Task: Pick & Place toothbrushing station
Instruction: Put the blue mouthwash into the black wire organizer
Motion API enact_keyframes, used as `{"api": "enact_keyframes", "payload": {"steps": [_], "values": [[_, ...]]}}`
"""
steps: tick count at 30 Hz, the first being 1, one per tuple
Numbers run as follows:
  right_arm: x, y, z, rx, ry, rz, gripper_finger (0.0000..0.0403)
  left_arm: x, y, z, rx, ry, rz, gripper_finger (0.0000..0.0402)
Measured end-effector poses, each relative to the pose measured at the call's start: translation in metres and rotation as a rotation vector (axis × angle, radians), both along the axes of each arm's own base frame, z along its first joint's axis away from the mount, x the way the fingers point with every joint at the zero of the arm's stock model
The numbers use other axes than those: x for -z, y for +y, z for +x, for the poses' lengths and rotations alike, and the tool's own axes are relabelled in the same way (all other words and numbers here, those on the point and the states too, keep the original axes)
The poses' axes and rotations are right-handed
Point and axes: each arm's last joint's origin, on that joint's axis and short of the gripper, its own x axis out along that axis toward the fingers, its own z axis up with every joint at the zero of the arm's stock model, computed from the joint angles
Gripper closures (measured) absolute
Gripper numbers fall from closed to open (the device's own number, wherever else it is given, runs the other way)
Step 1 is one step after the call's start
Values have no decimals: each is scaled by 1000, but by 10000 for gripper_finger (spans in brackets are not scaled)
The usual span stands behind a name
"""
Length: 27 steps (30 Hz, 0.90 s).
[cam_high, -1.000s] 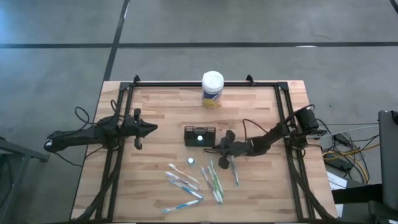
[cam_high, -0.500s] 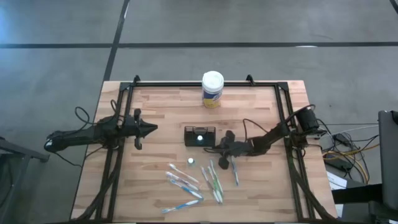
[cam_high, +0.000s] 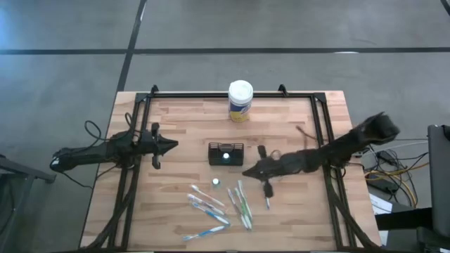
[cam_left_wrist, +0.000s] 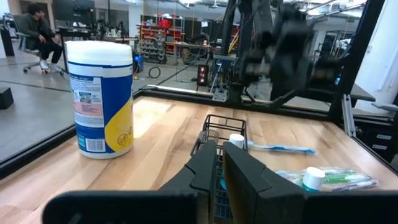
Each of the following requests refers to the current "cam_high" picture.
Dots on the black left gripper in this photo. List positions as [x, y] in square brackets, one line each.
[146, 144]

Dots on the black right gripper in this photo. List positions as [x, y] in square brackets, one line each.
[277, 167]

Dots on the green white toothbrush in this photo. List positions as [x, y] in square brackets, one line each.
[243, 211]
[245, 200]

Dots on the blue white toothbrush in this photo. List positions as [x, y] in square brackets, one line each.
[267, 204]
[211, 213]
[205, 232]

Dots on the teal mouthwash bottle white cap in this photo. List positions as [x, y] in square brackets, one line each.
[215, 181]
[226, 155]

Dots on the white orange toothbrush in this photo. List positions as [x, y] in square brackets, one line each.
[207, 195]

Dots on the grey blue toothbrush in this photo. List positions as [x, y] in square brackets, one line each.
[205, 204]

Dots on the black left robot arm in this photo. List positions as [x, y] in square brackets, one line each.
[88, 152]

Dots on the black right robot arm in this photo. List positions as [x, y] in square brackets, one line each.
[337, 151]

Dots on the white-lidded wipes canister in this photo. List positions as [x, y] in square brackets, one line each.
[240, 100]

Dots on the black power brick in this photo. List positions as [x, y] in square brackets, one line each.
[383, 184]

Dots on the white paper sheet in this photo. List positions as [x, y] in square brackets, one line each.
[379, 205]

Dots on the grey metal stand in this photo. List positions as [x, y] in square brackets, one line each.
[21, 172]

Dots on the black equipment stand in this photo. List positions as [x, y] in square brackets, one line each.
[404, 219]

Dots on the dark grey monitor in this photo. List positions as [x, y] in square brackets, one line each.
[439, 175]

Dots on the black aluminium table frame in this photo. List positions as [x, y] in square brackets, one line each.
[193, 95]

